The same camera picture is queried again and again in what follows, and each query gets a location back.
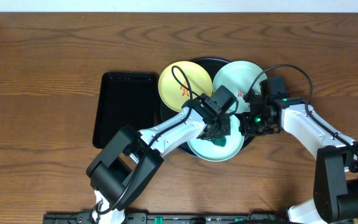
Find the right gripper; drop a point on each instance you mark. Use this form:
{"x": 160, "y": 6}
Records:
{"x": 246, "y": 129}

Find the black round tray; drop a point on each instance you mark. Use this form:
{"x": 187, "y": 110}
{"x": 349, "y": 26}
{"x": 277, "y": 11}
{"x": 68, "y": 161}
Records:
{"x": 212, "y": 66}

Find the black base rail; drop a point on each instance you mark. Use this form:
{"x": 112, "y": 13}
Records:
{"x": 143, "y": 218}

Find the black rectangular tray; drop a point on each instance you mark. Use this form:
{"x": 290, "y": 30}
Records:
{"x": 124, "y": 98}

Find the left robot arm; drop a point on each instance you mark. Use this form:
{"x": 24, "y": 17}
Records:
{"x": 122, "y": 170}

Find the yellow plate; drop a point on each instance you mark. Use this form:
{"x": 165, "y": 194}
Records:
{"x": 173, "y": 94}

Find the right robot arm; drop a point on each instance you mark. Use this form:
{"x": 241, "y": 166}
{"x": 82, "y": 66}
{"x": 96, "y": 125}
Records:
{"x": 335, "y": 191}

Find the light green plate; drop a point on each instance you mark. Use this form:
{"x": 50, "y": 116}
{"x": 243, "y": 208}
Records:
{"x": 206, "y": 150}
{"x": 237, "y": 77}

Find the green yellow sponge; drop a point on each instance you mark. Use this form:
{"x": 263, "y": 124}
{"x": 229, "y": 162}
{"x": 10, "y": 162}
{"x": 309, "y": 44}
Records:
{"x": 219, "y": 142}

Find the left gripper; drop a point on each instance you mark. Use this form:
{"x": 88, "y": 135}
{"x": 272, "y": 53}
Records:
{"x": 217, "y": 129}

